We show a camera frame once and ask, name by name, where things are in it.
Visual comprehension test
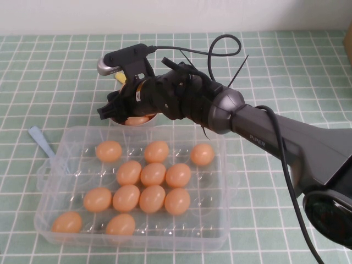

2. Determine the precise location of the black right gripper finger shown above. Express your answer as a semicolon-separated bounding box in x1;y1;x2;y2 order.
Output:
107;91;123;103
96;102;126;121

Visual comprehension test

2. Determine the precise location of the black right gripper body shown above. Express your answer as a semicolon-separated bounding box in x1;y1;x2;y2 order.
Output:
119;65;198;121

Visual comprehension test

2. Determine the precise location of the orange plastic egg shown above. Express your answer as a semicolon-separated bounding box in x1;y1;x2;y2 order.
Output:
95;140;123;162
138;185;166;214
164;188;191;216
51;211;83;234
115;160;142;186
104;213;136;237
125;115;151;127
140;162;167;187
164;163;192;189
144;140;170;163
112;184;140;212
190;143;215;166
82;187;113;213

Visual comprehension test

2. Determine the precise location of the clear plastic egg box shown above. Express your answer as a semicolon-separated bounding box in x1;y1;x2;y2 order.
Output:
32;125;239;251

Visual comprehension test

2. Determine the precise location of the grey round bowl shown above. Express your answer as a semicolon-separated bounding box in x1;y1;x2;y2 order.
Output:
109;112;160;127

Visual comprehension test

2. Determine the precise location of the blue plastic fork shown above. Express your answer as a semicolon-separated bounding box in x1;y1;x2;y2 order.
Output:
27;125;71;175

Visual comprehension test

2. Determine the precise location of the green checked tablecloth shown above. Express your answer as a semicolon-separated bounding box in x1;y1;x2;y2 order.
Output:
0;29;352;264

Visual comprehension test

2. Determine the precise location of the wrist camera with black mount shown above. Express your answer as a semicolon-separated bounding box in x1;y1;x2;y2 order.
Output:
96;43;157;83

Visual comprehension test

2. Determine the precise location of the black cable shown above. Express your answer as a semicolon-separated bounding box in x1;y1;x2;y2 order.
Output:
150;34;326;264

